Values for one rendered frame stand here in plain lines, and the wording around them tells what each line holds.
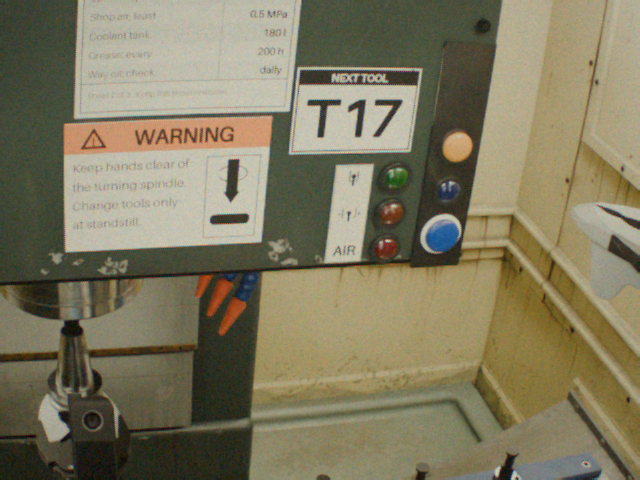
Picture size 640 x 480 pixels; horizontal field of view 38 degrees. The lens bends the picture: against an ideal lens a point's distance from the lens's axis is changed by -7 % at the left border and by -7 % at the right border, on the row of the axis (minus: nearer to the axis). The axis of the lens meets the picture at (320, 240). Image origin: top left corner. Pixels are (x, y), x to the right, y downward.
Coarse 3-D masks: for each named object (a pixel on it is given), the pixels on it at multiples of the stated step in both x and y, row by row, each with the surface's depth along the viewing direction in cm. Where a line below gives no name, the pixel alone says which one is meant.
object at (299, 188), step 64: (0, 0) 62; (64, 0) 64; (320, 0) 69; (384, 0) 71; (448, 0) 72; (0, 64) 64; (64, 64) 66; (320, 64) 72; (384, 64) 73; (0, 128) 67; (64, 128) 68; (0, 192) 69; (320, 192) 77; (384, 192) 79; (0, 256) 72; (64, 256) 73; (128, 256) 75; (192, 256) 77; (256, 256) 78; (320, 256) 80
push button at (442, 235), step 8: (432, 224) 81; (440, 224) 81; (448, 224) 81; (432, 232) 81; (440, 232) 81; (448, 232) 81; (456, 232) 82; (432, 240) 81; (440, 240) 82; (448, 240) 82; (456, 240) 82; (432, 248) 82; (440, 248) 82; (448, 248) 82
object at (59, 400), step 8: (48, 376) 104; (96, 376) 106; (48, 384) 103; (96, 384) 104; (56, 392) 102; (64, 392) 102; (88, 392) 103; (96, 392) 103; (56, 400) 103; (64, 400) 102; (56, 408) 103; (64, 408) 102
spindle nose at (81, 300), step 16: (0, 288) 93; (16, 288) 90; (32, 288) 89; (48, 288) 89; (64, 288) 89; (80, 288) 90; (96, 288) 90; (112, 288) 92; (128, 288) 94; (16, 304) 91; (32, 304) 90; (48, 304) 90; (64, 304) 90; (80, 304) 90; (96, 304) 91; (112, 304) 93; (64, 320) 91
